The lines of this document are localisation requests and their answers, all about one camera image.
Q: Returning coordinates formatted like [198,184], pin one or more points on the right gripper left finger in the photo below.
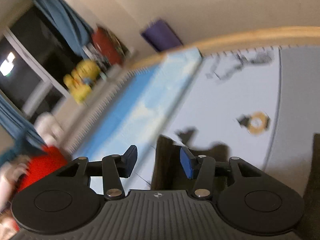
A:
[74,194]

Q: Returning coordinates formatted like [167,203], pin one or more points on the blue curtain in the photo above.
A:
[76,31]

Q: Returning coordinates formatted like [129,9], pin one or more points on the blue patterned folded sheet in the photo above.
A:
[140,112]

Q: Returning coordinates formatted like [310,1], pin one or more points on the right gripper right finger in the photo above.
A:
[243,196]

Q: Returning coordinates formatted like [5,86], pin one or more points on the dark brown corduroy pants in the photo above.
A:
[168,173]

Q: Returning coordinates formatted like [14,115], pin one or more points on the yellow plush toys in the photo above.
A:
[81,80]

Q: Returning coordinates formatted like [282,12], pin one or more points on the red folded blanket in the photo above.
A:
[42,165]

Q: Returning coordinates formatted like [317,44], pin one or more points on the dark red cushion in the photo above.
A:
[108,45]

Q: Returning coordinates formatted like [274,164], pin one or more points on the white plush toy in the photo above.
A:
[48,129]

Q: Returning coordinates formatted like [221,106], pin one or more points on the white window frame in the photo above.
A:
[47,81]

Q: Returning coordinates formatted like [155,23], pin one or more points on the teal shark plush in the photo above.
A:
[26,142]

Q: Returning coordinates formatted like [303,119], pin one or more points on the white folded bedding stack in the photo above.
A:
[10,175]

